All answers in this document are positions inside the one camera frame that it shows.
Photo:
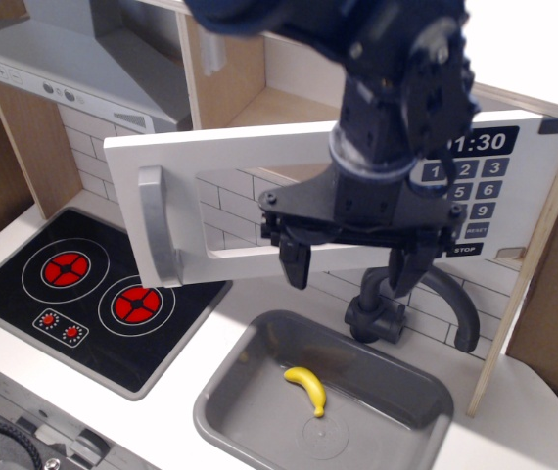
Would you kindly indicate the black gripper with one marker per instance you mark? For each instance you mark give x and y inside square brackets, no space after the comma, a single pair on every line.
[417,223]

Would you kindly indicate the white toy microwave door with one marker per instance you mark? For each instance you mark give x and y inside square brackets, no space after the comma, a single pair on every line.
[189,200]

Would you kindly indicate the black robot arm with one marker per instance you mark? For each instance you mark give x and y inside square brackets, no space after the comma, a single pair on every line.
[407,96]

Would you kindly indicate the grey toy faucet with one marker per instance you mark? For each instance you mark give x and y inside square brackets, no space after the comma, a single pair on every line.
[371,317]

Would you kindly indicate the yellow toy banana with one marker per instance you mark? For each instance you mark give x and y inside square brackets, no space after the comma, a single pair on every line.
[312,385]

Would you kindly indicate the grey toy sink basin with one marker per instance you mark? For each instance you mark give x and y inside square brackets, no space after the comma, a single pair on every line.
[293,394]

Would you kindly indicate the black toy stove top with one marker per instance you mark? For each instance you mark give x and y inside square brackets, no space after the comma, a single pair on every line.
[73,291]

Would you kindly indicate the grey oven control panel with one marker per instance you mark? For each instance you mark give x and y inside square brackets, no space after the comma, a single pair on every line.
[52,427]

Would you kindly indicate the grey range hood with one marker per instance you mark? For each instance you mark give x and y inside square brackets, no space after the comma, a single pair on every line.
[79,54]

